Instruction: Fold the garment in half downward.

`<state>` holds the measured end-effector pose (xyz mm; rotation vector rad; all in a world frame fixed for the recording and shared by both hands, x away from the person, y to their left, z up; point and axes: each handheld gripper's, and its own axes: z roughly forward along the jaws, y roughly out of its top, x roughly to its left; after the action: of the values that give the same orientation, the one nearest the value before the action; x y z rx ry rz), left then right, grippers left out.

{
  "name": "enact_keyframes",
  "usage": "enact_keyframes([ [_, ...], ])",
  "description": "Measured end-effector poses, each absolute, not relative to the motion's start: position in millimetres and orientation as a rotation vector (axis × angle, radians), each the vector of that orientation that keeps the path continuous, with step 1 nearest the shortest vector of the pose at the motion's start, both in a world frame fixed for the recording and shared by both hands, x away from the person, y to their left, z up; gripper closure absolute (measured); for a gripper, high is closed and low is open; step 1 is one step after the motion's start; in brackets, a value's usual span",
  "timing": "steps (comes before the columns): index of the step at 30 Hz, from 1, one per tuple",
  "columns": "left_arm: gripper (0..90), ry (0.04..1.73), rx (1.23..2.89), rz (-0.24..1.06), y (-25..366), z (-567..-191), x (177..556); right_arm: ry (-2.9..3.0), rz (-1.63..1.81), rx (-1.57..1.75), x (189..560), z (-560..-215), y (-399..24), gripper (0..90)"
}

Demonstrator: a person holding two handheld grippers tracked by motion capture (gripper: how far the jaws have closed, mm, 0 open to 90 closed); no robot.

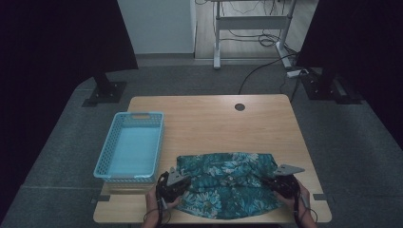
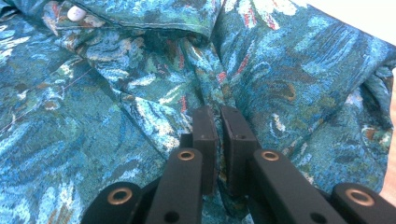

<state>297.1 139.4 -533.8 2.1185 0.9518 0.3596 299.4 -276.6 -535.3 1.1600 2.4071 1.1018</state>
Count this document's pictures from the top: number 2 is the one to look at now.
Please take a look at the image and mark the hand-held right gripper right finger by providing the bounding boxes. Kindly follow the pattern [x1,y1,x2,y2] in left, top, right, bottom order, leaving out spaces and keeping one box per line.
[219,105,262,197]

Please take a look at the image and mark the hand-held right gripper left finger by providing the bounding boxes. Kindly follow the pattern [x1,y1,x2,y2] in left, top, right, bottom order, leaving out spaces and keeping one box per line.
[179,105,219,196]

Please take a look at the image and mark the teal floral shirt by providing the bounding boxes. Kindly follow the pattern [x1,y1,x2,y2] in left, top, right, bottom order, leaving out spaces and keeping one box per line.
[0,0,396,224]

